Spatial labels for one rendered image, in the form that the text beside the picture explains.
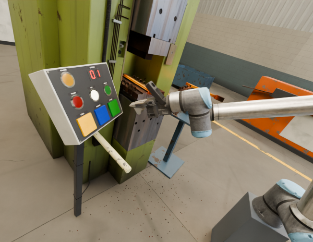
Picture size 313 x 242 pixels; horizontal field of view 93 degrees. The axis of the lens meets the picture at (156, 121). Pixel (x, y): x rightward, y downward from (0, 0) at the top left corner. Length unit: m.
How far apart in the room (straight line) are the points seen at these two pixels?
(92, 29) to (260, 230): 1.54
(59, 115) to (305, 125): 4.40
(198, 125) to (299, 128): 3.93
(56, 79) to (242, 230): 1.36
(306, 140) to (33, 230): 4.64
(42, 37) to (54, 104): 0.80
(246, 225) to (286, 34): 8.01
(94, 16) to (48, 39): 0.50
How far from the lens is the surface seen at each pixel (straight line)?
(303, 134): 4.52
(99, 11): 0.99
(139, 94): 1.13
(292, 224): 1.10
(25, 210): 1.66
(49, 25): 1.37
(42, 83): 0.63
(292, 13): 8.85
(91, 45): 0.99
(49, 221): 1.57
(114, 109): 0.80
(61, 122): 0.64
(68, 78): 0.65
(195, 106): 0.62
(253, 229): 1.34
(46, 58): 1.40
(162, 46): 1.14
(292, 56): 8.51
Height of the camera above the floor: 1.39
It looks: 29 degrees down
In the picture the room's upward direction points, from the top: 18 degrees clockwise
